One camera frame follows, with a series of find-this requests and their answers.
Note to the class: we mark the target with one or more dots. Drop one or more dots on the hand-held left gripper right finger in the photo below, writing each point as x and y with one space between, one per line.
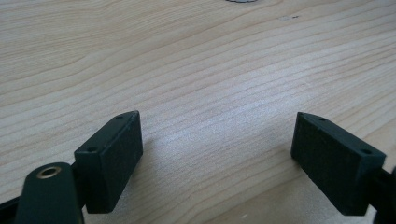
336 165

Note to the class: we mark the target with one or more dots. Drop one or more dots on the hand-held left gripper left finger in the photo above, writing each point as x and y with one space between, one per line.
109 161

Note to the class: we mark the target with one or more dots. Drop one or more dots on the dark round object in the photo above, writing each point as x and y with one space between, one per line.
241 1

